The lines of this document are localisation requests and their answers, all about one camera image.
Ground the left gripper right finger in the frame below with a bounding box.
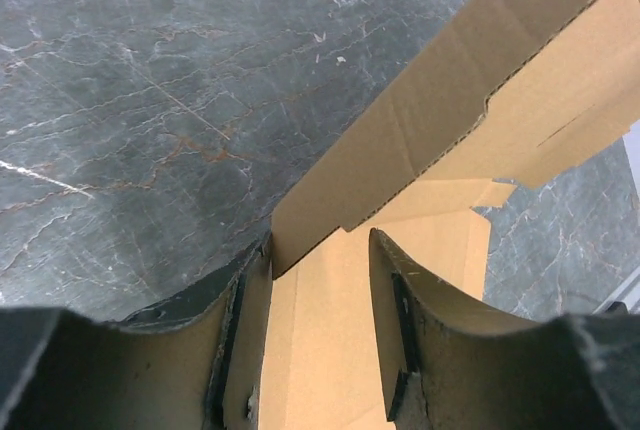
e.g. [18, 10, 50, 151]
[369, 229, 639, 429]

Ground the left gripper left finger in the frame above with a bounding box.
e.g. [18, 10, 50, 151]
[1, 238, 272, 429]

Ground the brown cardboard box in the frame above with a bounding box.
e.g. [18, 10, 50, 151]
[258, 0, 639, 429]

